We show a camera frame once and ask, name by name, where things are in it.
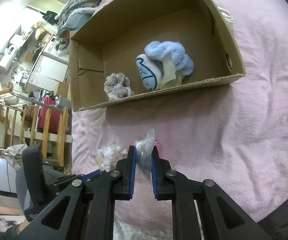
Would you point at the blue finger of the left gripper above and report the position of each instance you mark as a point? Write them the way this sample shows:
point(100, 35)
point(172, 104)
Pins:
point(93, 175)

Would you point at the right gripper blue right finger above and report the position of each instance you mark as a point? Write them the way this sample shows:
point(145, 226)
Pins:
point(160, 182)

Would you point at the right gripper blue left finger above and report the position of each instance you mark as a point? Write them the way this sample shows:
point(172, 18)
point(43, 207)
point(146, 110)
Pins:
point(124, 187)

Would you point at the white frilly scrunchie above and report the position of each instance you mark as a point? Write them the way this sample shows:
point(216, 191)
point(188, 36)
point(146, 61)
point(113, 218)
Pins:
point(108, 156)

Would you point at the pink rubber duck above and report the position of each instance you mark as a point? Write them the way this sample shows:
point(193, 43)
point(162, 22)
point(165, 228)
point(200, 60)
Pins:
point(156, 144)

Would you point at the clear plastic bag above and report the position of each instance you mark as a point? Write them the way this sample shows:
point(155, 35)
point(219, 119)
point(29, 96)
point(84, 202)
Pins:
point(144, 147)

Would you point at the translucent beige silicone cup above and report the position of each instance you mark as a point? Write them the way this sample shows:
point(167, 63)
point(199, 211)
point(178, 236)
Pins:
point(170, 78)

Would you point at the person's left hand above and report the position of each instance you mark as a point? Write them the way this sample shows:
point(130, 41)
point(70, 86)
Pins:
point(21, 226)

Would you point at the wooden railing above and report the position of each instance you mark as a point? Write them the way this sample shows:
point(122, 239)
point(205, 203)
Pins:
point(40, 118)

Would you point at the beige lace scrunchie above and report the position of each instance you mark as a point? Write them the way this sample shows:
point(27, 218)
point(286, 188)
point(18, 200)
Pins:
point(117, 86)

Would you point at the pink bed duvet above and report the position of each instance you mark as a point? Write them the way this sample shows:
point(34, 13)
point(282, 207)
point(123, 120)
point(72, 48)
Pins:
point(236, 135)

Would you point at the white cabinet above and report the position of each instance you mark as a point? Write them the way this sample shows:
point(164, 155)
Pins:
point(46, 74)

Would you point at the brown cardboard box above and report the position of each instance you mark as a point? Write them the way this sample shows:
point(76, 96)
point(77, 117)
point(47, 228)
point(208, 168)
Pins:
point(135, 49)

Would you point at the white washing machine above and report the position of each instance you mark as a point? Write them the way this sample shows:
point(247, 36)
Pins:
point(51, 50)

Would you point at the blue grey pillow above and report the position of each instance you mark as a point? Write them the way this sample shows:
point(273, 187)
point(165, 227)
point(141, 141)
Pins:
point(76, 19)

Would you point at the white cloth bundle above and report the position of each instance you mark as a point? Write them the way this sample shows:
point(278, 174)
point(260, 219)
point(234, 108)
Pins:
point(227, 16)

